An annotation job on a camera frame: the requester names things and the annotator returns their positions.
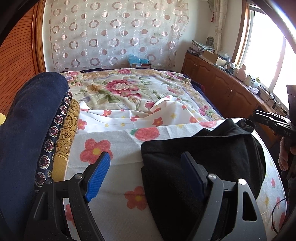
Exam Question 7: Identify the beige window drape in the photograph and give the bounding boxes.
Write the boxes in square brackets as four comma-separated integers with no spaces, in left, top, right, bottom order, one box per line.
[212,0,228,54]

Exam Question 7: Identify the black printed t-shirt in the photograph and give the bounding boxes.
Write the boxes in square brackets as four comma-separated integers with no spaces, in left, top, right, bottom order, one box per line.
[141,118,266,240]

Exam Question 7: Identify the person's right hand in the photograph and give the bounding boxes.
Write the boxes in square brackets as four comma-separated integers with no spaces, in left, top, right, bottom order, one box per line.
[278,137,296,171]

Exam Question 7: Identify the navy folded garment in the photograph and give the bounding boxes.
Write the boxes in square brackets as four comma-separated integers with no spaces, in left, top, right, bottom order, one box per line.
[1,72,68,240]

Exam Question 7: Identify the floral rose blanket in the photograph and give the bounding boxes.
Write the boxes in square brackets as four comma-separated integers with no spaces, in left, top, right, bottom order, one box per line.
[62,68,222,121]

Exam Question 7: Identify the yellow plush toy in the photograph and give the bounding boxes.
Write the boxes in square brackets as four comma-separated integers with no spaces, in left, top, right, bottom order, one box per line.
[0,113,6,125]

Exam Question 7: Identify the wooden sideboard cabinet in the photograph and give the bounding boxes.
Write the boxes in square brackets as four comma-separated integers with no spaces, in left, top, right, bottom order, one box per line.
[181,52,285,149]

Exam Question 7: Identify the pink bottle on sideboard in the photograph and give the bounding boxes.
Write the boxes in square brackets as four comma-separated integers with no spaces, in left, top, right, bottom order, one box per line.
[236,64,246,82]

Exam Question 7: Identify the white strawberry print sheet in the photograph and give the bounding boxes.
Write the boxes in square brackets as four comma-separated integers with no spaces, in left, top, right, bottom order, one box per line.
[65,97,287,240]

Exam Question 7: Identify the cardboard box on sideboard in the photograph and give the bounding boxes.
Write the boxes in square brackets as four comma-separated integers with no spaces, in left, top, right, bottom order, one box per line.
[202,50,218,64]

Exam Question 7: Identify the blue item on box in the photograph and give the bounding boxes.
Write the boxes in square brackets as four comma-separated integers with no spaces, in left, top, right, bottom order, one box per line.
[127,55,152,69]

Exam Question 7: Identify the circle pattern sheer curtain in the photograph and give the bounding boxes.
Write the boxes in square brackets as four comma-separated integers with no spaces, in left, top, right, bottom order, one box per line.
[43,1,189,72]

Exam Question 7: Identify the yellow patterned folded garment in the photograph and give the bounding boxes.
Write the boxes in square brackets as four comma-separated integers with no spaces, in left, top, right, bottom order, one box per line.
[52,99,80,182]

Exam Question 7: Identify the stack of papers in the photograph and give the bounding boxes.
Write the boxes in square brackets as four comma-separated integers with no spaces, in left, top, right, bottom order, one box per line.
[187,40,215,56]

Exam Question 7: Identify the dark patterned folded garment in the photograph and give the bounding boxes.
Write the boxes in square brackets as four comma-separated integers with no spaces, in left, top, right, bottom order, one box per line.
[34,89,73,194]

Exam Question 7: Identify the wooden louvered wardrobe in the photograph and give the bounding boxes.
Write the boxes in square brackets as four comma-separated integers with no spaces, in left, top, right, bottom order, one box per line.
[1,1,46,115]

